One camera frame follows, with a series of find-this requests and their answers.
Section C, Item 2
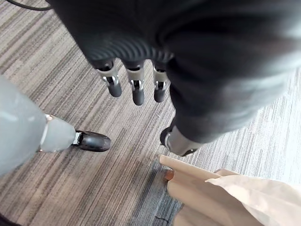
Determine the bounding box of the silver robot leg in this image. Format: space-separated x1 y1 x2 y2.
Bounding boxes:
0 74 76 177

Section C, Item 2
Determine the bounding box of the white bed sheet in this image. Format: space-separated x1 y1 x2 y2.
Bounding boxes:
205 169 301 226

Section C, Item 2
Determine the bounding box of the brown wooden bed leg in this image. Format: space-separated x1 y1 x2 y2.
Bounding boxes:
163 169 175 182

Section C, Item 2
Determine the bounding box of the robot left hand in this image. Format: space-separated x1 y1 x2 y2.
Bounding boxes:
48 0 301 157

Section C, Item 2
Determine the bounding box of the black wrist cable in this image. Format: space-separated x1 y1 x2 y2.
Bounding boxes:
5 0 52 11

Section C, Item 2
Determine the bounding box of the beige bed skirt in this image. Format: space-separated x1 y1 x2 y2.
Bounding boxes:
159 154 261 226

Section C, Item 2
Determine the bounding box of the dark robot foot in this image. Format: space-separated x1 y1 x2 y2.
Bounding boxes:
72 130 111 152

